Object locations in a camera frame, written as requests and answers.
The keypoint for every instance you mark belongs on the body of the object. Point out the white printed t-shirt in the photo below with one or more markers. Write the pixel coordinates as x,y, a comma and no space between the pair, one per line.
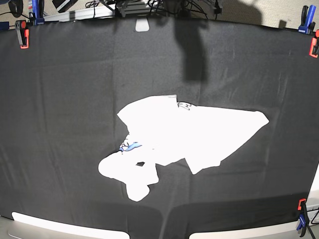
163,130

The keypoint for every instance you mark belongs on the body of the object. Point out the blue clamp far left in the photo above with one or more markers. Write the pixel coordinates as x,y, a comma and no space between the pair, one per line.
36,11

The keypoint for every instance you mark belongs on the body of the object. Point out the red clamp far left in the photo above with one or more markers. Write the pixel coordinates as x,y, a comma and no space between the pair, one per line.
22,33

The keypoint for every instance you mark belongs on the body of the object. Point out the red clamp far right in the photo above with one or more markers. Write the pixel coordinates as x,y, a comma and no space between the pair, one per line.
314,48

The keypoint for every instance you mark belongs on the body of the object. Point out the blue clamp far right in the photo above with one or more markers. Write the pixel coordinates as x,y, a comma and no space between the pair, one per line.
307,24

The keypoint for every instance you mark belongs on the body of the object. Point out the red blue clamp near right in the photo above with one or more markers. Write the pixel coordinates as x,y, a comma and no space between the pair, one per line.
303,217

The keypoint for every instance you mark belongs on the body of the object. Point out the grey camera stand foot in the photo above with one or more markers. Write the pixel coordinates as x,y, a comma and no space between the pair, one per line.
142,25

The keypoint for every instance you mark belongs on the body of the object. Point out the aluminium rail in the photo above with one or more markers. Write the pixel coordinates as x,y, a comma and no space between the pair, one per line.
87,13

